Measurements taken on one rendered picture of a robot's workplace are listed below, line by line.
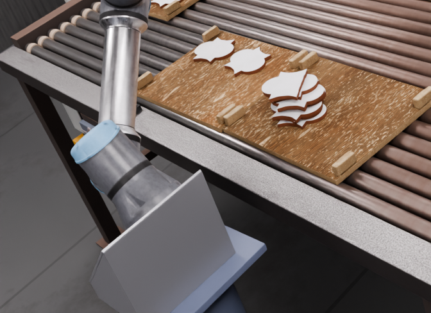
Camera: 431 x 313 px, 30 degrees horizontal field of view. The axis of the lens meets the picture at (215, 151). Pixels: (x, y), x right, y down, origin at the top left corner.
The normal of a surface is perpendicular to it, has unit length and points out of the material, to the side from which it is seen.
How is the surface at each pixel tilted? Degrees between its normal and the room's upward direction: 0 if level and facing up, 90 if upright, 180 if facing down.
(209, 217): 90
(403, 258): 0
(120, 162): 46
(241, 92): 0
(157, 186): 28
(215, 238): 90
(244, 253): 0
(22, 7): 90
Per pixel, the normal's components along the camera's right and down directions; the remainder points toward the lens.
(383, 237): -0.31, -0.77
